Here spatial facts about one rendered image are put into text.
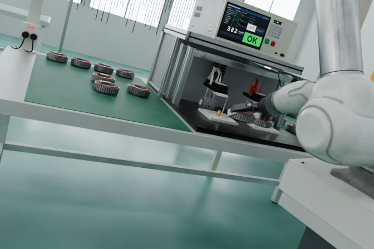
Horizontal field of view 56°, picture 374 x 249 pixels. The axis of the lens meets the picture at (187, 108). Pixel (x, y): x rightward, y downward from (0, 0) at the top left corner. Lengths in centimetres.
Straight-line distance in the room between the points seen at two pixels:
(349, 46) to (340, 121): 20
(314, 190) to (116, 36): 719
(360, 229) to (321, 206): 11
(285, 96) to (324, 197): 39
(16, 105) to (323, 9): 94
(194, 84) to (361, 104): 113
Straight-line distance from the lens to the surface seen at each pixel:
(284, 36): 191
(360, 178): 106
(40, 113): 123
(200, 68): 185
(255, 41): 182
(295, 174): 109
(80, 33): 788
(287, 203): 110
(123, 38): 800
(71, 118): 123
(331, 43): 94
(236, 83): 196
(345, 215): 101
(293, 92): 124
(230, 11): 174
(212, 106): 178
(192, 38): 164
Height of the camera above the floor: 111
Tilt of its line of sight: 12 degrees down
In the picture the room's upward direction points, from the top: 18 degrees clockwise
